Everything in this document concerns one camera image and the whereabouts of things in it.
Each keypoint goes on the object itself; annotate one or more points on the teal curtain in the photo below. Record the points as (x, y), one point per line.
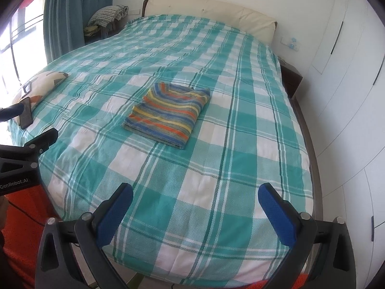
(63, 24)

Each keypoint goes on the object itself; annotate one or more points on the pile of clothes on nightstand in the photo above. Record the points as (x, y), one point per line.
(106, 21)

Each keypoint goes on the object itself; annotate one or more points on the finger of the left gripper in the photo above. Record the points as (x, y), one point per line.
(40, 144)
(11, 111)

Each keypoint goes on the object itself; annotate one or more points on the patterned beige pillow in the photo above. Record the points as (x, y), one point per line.
(39, 86)

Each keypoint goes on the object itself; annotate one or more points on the cream padded headboard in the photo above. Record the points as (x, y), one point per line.
(245, 19)

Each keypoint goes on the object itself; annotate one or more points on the striped knit sweater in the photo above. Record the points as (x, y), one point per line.
(167, 113)

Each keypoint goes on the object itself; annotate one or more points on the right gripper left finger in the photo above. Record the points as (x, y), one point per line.
(57, 266)

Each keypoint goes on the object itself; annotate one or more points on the teal plaid bedspread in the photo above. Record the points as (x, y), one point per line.
(195, 218)

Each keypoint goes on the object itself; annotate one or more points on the white wardrobe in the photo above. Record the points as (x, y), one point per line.
(342, 99)

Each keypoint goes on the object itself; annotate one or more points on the dark right nightstand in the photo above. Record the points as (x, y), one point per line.
(291, 78)

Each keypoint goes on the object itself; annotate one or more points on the white wall socket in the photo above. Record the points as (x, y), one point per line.
(291, 43)

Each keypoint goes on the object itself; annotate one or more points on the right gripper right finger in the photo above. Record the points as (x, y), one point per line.
(334, 266)

